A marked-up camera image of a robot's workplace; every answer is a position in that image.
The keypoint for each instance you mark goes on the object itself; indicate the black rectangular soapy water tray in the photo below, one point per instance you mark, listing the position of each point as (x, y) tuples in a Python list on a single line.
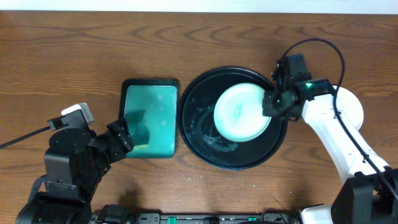
[(159, 98)]

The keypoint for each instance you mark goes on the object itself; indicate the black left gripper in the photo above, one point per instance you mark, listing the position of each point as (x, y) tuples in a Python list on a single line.
[(120, 137)]

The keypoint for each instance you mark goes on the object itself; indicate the green yellow scrub sponge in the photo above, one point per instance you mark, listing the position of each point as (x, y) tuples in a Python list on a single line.
[(137, 127)]

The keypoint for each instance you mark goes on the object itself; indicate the round black serving tray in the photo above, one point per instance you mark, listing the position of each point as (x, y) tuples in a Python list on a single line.
[(198, 130)]

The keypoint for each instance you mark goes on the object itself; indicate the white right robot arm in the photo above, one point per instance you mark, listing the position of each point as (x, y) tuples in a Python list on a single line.
[(369, 191)]

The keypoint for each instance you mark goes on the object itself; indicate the white pink plate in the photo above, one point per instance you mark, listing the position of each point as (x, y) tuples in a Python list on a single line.
[(348, 103)]

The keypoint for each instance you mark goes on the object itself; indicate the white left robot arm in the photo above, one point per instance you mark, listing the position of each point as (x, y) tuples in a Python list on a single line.
[(75, 162)]

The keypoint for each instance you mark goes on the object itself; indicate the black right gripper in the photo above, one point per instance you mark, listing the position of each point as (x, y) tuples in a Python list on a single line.
[(273, 104)]

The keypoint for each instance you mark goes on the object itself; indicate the mint green plate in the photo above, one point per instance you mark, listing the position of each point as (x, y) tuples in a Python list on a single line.
[(238, 113)]

